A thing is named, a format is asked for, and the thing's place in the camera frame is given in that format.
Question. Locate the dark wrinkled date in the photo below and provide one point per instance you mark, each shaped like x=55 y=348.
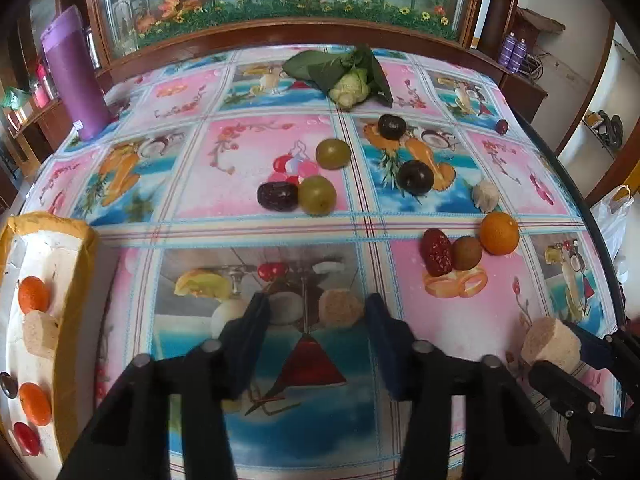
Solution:
x=276 y=195

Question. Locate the purple spray bottles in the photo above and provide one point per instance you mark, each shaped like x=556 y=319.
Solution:
x=515 y=51

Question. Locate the white foam tray yellow tape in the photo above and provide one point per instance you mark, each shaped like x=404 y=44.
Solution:
x=60 y=260

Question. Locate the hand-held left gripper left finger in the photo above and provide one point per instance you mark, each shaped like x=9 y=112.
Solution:
x=250 y=340

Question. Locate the red tomato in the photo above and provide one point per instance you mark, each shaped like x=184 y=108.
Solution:
x=26 y=437

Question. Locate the red jujube date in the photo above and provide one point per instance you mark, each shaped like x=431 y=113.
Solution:
x=436 y=252

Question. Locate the pink flask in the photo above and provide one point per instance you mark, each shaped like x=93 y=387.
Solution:
x=41 y=91

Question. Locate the beige cracker block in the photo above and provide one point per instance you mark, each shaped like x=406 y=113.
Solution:
x=38 y=334

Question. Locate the brown kiwi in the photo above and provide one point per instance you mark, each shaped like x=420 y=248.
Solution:
x=467 y=256

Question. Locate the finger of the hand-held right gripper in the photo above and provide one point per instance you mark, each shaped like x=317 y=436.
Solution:
x=597 y=349
x=565 y=387

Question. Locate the small dark grape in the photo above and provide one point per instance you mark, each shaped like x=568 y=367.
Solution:
x=501 y=126

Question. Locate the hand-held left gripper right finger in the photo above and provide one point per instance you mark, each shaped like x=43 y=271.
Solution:
x=387 y=345

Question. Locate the garlic bulb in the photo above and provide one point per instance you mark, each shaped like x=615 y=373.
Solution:
x=486 y=196

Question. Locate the white plastic bag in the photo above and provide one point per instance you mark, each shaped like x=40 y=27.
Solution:
x=612 y=217

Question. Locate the dark purple plum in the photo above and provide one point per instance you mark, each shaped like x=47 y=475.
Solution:
x=415 y=176
x=391 y=126

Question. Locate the small orange mandarin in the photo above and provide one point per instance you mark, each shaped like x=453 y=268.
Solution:
x=499 y=232

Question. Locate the dark tool on shelf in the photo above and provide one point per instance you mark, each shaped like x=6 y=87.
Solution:
x=607 y=127

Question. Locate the purple thermos flask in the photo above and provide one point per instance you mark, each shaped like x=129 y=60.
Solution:
x=75 y=75

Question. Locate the green packet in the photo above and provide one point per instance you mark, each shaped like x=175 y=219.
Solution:
x=12 y=98

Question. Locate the green round fruit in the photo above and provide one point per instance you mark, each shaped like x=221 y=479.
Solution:
x=332 y=153
x=316 y=195

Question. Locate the large orange mandarin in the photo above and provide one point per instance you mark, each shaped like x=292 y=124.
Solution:
x=35 y=403

